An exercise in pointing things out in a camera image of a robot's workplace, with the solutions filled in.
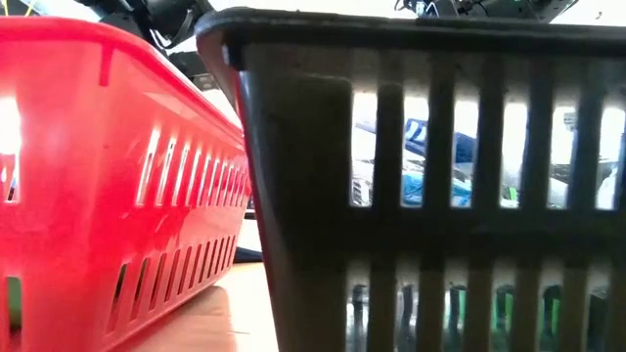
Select blue white toothbrush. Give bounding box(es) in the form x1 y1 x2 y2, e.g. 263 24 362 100
351 170 473 206
354 116 478 165

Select dark blue DSC tube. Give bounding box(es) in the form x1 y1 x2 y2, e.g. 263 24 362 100
234 246 264 264

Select black plastic basket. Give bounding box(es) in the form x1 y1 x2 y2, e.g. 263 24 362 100
195 7 626 352

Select green plastic basket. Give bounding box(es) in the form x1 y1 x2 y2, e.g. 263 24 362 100
457 287 561 343

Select red plastic basket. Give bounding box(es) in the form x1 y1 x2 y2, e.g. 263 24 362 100
0 16 251 352

